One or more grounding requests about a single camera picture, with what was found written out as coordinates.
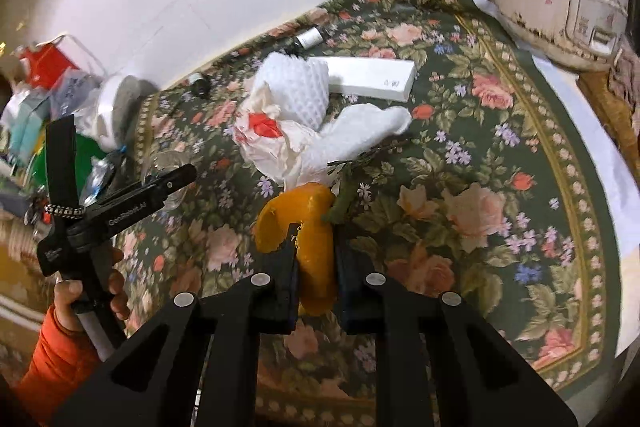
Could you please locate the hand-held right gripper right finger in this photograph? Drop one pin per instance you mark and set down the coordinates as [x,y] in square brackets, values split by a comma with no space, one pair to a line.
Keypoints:
[350,292]

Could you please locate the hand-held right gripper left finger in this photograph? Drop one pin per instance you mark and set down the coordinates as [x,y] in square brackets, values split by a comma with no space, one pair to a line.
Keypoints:
[283,279]

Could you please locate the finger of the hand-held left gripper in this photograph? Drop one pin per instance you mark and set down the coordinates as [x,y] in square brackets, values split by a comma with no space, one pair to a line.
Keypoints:
[155,189]
[61,162]

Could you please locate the orange peel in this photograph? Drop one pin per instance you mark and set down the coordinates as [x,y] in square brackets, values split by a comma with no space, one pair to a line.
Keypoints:
[312,227]

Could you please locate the dark bottle with white label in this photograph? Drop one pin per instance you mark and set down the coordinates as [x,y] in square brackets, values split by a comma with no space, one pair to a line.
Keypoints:
[311,38]

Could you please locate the person's left forearm orange sleeve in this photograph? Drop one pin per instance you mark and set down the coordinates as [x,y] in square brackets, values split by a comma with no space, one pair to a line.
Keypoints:
[55,367]

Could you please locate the person's left hand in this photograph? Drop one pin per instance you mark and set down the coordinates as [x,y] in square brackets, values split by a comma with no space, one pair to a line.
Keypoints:
[67,299]

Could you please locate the pile of plastic bags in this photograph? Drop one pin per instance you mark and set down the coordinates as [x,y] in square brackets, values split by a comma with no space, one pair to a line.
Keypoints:
[40,107]

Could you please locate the white perforated round container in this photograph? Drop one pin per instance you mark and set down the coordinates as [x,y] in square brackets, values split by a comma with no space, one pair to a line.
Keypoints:
[117,107]

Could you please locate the green twig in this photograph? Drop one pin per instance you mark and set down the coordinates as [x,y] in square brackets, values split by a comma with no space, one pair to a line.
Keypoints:
[350,192]

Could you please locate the small dark bottle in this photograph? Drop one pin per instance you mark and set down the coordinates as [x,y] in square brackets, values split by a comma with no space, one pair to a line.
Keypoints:
[200,85]

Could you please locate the crumpled white red plastic bag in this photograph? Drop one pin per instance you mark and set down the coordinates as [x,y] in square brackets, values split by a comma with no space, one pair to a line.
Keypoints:
[272,142]

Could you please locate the floral tablecloth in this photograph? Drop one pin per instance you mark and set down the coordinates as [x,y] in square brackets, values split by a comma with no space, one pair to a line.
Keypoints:
[450,187]

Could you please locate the long white box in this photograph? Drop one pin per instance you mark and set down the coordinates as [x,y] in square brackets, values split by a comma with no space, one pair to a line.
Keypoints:
[370,77]

